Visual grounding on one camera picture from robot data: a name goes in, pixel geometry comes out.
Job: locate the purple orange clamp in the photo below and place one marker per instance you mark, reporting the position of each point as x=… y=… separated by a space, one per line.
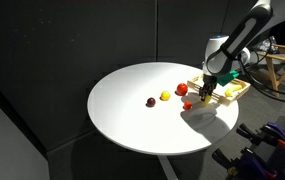
x=249 y=166
x=270 y=133

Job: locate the small red toy fruit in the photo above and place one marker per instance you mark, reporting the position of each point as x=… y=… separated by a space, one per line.
x=187 y=105

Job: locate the wooden slatted tray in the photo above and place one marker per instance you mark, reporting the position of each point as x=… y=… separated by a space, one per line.
x=197 y=82

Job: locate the yellow toy banana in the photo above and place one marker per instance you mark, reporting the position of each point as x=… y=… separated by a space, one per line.
x=232 y=89

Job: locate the dark purple toy plum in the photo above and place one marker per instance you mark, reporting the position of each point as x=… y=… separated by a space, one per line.
x=151 y=102

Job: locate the large red toy tomato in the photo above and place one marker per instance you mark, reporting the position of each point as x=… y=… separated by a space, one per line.
x=182 y=89

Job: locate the purple orange clamp upper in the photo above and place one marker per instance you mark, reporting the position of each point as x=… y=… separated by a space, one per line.
x=270 y=133

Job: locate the wooden chair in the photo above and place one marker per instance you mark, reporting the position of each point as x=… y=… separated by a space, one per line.
x=268 y=65

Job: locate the yellow-orange toy fruit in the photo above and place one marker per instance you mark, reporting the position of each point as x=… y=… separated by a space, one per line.
x=165 y=95

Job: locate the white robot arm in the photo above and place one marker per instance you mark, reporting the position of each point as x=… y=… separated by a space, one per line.
x=221 y=53

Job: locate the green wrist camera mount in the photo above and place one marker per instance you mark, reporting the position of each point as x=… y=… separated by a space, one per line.
x=227 y=78

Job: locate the round white table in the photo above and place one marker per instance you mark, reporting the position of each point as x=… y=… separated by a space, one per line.
x=117 y=106

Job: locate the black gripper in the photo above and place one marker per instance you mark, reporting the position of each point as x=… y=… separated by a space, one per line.
x=209 y=85

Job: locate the purple orange clamp lower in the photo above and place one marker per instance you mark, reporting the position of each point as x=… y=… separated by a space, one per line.
x=249 y=166

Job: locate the pale yellow toy lemon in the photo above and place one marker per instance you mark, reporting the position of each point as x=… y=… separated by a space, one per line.
x=207 y=99

